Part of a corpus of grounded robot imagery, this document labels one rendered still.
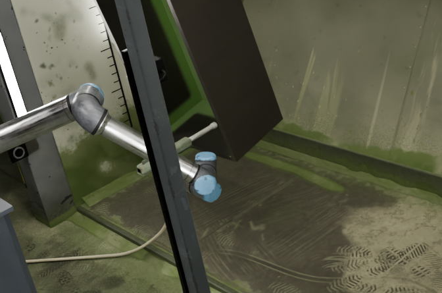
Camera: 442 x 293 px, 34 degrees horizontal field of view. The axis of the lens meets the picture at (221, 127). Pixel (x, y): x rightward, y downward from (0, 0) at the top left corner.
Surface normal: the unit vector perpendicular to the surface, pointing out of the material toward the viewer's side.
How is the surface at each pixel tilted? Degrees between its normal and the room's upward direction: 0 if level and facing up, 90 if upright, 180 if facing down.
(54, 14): 90
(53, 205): 90
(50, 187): 90
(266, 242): 0
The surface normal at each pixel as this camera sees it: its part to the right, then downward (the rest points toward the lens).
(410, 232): -0.19, -0.89
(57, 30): 0.65, 0.20
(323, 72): -0.72, -0.15
